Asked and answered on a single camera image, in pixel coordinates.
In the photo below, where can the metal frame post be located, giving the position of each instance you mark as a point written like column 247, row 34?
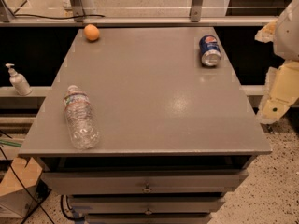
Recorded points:
column 195, row 11
column 77, row 10

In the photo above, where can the cardboard box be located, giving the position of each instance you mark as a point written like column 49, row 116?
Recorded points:
column 18, row 187

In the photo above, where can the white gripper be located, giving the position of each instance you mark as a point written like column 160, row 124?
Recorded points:
column 288, row 34

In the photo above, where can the grey drawer cabinet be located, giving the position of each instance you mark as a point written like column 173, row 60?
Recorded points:
column 174, row 136

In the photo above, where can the white pump dispenser bottle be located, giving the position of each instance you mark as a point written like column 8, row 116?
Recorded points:
column 18, row 81

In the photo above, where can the blue pepsi can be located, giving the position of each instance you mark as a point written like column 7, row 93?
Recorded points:
column 210, row 51

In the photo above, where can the right metal frame post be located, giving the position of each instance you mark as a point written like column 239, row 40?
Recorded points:
column 195, row 11

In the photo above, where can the orange fruit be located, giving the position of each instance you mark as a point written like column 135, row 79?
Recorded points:
column 91, row 32

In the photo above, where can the clear plastic water bottle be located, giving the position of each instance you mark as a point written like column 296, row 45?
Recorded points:
column 80, row 119

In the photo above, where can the left metal frame post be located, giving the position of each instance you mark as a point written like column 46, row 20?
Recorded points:
column 77, row 10

